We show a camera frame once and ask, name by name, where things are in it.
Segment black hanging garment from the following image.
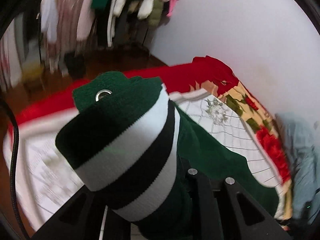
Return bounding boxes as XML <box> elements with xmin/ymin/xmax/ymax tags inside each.
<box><xmin>96</xmin><ymin>0</ymin><xmax>150</xmax><ymax>49</ymax></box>

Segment red floral blanket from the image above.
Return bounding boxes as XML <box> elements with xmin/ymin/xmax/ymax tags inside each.
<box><xmin>7</xmin><ymin>56</ymin><xmax>294</xmax><ymax>220</ymax></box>

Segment bright pink garment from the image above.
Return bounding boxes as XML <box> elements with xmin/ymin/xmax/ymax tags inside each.
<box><xmin>166</xmin><ymin>0</ymin><xmax>182</xmax><ymax>18</ymax></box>

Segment blue-grey quilt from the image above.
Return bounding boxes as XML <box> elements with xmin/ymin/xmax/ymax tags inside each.
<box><xmin>275</xmin><ymin>112</ymin><xmax>320</xmax><ymax>225</ymax></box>

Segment green varsity jacket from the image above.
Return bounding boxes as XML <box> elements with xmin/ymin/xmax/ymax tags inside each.
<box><xmin>55</xmin><ymin>71</ymin><xmax>279</xmax><ymax>240</ymax></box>

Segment black cable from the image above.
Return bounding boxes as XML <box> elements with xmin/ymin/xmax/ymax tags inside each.
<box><xmin>0</xmin><ymin>99</ymin><xmax>28</xmax><ymax>240</ymax></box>

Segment black shoes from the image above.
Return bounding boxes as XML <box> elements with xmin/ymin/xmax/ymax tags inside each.
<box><xmin>64</xmin><ymin>51</ymin><xmax>87</xmax><ymax>78</ymax></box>

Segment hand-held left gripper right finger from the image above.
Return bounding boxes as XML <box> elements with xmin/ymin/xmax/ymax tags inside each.
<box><xmin>186</xmin><ymin>169</ymin><xmax>292</xmax><ymax>240</ymax></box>

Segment olive puffer jacket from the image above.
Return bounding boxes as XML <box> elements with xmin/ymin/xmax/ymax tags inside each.
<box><xmin>148</xmin><ymin>0</ymin><xmax>165</xmax><ymax>27</ymax></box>

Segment small wooden stool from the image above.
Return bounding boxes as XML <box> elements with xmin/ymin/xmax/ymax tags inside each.
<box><xmin>21</xmin><ymin>60</ymin><xmax>47</xmax><ymax>90</ymax></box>

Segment white diamond-patterned cloth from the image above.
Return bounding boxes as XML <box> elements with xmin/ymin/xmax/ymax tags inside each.
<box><xmin>5</xmin><ymin>90</ymin><xmax>286</xmax><ymax>233</ymax></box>

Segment pink fluffy garment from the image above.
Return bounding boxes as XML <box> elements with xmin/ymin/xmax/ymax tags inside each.
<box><xmin>54</xmin><ymin>0</ymin><xmax>97</xmax><ymax>42</ymax></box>

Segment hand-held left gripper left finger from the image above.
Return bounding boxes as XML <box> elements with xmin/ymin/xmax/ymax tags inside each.
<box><xmin>31</xmin><ymin>187</ymin><xmax>132</xmax><ymax>240</ymax></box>

